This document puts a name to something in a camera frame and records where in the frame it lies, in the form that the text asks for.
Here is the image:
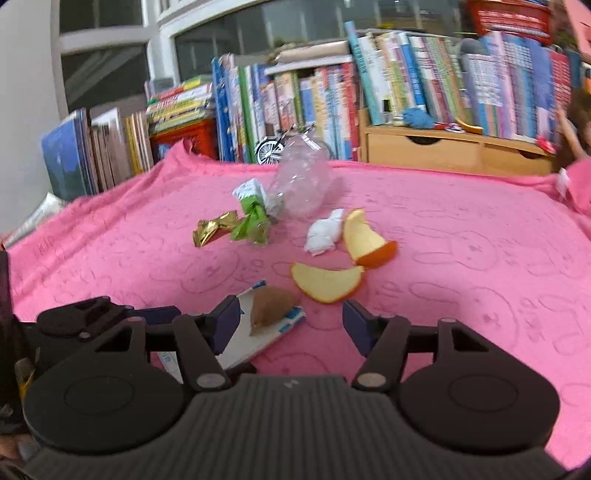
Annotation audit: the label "white tissue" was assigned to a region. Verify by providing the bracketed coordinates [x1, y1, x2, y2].
[303, 209, 346, 254]

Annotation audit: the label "gold foil wrapper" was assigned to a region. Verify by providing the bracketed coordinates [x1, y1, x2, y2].
[192, 210, 241, 249]

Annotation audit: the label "brown haired doll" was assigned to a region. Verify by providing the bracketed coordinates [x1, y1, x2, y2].
[554, 88, 591, 217]

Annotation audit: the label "orange curved dish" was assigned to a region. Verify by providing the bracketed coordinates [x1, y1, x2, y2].
[455, 117, 485, 136]

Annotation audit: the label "row of upright books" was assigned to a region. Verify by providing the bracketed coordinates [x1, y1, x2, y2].
[211, 53, 361, 163]
[462, 30, 575, 144]
[344, 21, 472, 126]

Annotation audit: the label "wooden drawer organiser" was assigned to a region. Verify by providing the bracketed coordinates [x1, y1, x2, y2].
[358, 108, 561, 176]

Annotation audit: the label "crescent orange peel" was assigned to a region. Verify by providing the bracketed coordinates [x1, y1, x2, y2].
[291, 262, 365, 304]

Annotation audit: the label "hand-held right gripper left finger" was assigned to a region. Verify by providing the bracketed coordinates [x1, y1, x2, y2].
[98, 296, 242, 393]

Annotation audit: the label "pink rabbit print blanket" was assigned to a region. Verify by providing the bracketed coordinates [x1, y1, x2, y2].
[0, 141, 591, 472]

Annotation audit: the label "toy bicycle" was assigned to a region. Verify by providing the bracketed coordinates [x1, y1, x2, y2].
[254, 122, 333, 164]

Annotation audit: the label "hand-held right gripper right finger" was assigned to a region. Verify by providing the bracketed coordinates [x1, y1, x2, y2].
[342, 300, 492, 391]

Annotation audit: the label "wide orange peel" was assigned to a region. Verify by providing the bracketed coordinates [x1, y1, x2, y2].
[344, 209, 399, 269]

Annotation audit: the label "person's left hand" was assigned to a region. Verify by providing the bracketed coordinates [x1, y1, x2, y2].
[0, 433, 40, 463]

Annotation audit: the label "pink storage box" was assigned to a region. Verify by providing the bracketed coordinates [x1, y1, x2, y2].
[561, 0, 591, 51]

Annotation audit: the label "red plastic basket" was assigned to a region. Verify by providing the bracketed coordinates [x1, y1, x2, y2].
[466, 0, 552, 38]

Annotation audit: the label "blue yarn ball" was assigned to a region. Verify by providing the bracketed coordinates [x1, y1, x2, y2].
[402, 107, 437, 130]

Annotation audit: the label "green and white wrapper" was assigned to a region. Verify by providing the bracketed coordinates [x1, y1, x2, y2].
[229, 179, 273, 246]

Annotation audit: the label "stack of flat books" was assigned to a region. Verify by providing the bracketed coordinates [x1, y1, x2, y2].
[145, 76, 215, 134]

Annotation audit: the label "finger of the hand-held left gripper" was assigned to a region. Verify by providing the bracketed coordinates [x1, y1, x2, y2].
[37, 298, 182, 347]

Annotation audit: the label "white paper booklet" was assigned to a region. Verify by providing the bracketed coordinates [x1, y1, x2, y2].
[152, 279, 308, 372]

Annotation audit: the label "row of thin books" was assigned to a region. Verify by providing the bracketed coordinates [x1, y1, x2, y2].
[41, 107, 155, 201]

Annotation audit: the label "red plastic crate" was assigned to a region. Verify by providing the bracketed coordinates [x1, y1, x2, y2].
[150, 119, 219, 162]

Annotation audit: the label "beige flat books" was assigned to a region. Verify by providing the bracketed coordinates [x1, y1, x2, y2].
[265, 39, 352, 75]

